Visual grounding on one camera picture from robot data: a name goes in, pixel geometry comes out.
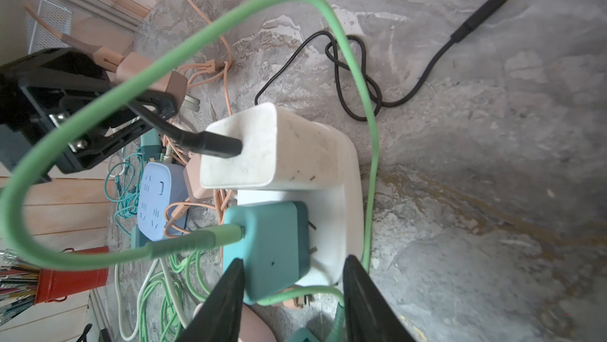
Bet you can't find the red pen holder with pens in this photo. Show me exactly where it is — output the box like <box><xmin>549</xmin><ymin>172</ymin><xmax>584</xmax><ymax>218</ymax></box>
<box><xmin>1</xmin><ymin>249</ymin><xmax>109</xmax><ymax>325</ymax></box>

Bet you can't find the pink charger from blue strip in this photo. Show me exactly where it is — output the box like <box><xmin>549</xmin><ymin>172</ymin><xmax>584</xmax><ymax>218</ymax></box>
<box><xmin>183</xmin><ymin>152</ymin><xmax>213</xmax><ymax>202</ymax></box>

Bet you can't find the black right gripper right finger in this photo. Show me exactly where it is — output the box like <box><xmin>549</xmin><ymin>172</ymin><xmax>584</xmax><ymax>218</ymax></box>
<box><xmin>343</xmin><ymin>255</ymin><xmax>414</xmax><ymax>342</ymax></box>

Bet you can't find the white power cord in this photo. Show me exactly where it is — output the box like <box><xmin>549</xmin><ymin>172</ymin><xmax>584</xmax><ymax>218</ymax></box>
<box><xmin>113</xmin><ymin>256</ymin><xmax>191</xmax><ymax>342</ymax></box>

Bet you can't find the teal USB charger plug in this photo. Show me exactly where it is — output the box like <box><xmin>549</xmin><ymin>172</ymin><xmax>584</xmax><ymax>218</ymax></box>
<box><xmin>286</xmin><ymin>328</ymin><xmax>319</xmax><ymax>342</ymax></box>

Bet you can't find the black USB cable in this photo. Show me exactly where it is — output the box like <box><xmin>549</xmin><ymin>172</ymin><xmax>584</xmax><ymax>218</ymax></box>
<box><xmin>127</xmin><ymin>0</ymin><xmax>523</xmax><ymax>159</ymax></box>

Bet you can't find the blue power strip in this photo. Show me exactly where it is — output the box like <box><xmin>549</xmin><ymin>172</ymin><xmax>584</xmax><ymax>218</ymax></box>
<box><xmin>137</xmin><ymin>162</ymin><xmax>188</xmax><ymax>242</ymax></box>

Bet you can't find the teal USB charger on white strip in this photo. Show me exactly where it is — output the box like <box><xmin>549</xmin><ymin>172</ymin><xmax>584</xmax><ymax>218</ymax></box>
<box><xmin>223</xmin><ymin>201</ymin><xmax>311</xmax><ymax>305</ymax></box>

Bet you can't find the white wire mesh shelf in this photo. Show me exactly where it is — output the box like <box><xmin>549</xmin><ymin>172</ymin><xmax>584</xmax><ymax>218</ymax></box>
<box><xmin>26</xmin><ymin>0</ymin><xmax>73</xmax><ymax>54</ymax></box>

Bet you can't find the pink power strip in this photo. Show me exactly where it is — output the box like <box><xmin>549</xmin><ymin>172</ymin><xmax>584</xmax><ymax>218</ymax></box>
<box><xmin>188</xmin><ymin>304</ymin><xmax>277</xmax><ymax>341</ymax></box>

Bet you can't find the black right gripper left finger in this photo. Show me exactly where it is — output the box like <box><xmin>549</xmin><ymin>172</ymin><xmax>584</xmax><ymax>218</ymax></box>
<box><xmin>177</xmin><ymin>258</ymin><xmax>245</xmax><ymax>341</ymax></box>

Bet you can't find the white power strip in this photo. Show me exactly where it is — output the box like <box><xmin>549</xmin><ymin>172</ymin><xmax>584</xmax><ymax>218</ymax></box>
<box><xmin>237</xmin><ymin>125</ymin><xmax>365</xmax><ymax>287</ymax></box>

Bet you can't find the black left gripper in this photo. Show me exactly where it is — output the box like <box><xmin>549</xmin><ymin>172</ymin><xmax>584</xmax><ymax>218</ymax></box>
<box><xmin>1</xmin><ymin>48</ymin><xmax>152</xmax><ymax>174</ymax></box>

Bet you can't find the white large adapter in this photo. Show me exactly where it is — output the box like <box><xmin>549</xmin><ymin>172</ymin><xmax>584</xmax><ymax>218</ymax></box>
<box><xmin>199</xmin><ymin>103</ymin><xmax>340</xmax><ymax>190</ymax></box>

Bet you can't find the pink USB cable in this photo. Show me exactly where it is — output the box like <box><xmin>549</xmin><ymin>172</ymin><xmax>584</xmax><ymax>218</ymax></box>
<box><xmin>25</xmin><ymin>0</ymin><xmax>236</xmax><ymax>239</ymax></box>

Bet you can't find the light green USB cable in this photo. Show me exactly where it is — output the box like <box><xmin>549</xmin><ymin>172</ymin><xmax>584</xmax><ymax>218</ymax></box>
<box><xmin>0</xmin><ymin>0</ymin><xmax>380</xmax><ymax>342</ymax></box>

